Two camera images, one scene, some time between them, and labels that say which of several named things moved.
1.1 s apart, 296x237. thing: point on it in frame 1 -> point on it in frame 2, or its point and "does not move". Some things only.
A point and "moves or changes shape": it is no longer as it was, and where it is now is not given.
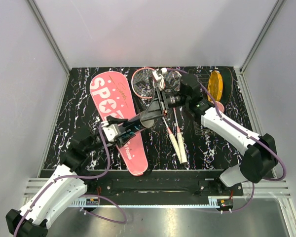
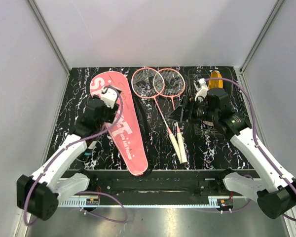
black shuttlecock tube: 133,126 moves or changes shape
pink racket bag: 113,97 does not move
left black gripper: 112,120 -> 111,113
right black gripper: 154,109 -> 176,114
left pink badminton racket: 144,83 does not move
